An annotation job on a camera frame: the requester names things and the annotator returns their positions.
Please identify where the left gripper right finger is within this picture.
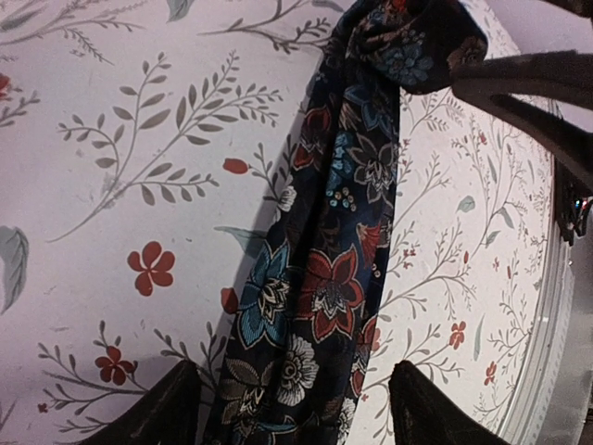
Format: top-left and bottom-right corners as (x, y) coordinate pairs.
(391, 361), (508, 445)

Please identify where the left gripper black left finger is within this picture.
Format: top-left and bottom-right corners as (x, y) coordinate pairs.
(95, 361), (202, 445)

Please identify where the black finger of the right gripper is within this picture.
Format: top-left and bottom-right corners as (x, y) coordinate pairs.
(451, 49), (593, 198)

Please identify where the dark floral tie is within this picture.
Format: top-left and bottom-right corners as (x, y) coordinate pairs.
(203, 1), (487, 444)

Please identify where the floral tablecloth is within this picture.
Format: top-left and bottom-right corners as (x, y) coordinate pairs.
(1, 1), (552, 444)

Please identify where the front aluminium rail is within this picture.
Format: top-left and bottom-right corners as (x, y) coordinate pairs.
(499, 233), (592, 444)

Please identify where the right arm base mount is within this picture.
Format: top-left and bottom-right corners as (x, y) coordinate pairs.
(554, 159), (592, 246)

